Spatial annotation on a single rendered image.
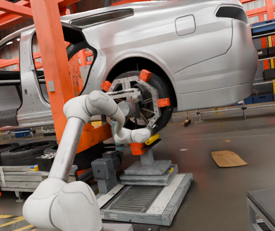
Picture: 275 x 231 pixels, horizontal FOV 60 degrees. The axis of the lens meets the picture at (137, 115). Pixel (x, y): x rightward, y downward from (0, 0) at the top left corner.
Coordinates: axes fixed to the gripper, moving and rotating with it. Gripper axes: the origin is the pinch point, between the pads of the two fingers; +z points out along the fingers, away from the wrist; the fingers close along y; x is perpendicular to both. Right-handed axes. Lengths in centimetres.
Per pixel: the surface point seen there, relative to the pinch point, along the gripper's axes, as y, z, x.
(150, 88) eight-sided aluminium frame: 25.9, -3.8, 23.5
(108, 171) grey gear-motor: -54, -23, 7
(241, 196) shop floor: 1, 2, -91
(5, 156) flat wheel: -139, -22, 116
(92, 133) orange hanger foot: -45, -8, 46
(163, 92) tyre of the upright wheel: 27.9, 4.9, 14.5
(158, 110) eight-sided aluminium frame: 14.8, -3.8, 7.1
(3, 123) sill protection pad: -139, 11, 168
